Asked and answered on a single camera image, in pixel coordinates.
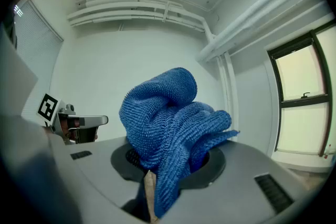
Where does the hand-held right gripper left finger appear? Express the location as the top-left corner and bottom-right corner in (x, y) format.
(49, 135), (158, 223)

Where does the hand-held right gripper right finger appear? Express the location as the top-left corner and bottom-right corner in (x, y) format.
(162, 138), (319, 224)

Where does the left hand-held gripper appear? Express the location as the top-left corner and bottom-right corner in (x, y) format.
(36, 93), (109, 145)

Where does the blue cloth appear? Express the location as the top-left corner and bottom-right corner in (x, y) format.
(118, 67), (240, 219)

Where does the white vertical pipe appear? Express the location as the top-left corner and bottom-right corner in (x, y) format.
(216, 56), (228, 113)
(224, 51), (239, 131)

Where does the thin white ceiling pipe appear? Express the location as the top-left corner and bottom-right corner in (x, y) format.
(68, 13), (207, 33)
(67, 0), (208, 25)

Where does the black framed window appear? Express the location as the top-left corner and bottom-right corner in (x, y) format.
(267, 19), (336, 159)

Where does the thick white insulated pipe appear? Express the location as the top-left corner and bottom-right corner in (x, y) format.
(204, 0), (329, 62)
(196, 0), (313, 62)

